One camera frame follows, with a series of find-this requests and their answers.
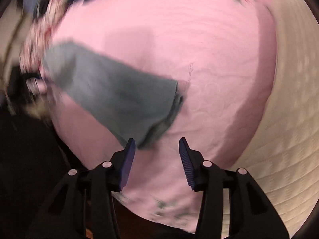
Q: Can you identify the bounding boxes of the dark fur-trimmed jacket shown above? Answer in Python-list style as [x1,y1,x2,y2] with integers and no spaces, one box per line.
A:
[7,66,51,125]

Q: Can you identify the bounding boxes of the pink floral bed sheet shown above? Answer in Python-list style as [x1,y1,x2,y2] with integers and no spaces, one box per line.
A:
[51,0,277,232]

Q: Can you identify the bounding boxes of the grey sweatpants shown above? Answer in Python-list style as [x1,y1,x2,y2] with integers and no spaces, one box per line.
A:
[42,42,183,149]

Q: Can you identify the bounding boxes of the red floral quilt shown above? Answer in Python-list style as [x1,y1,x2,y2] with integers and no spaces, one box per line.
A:
[20,0,70,74]

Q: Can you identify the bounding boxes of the cream quilted pillow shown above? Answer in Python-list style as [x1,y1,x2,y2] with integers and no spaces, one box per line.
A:
[221,0,318,237]

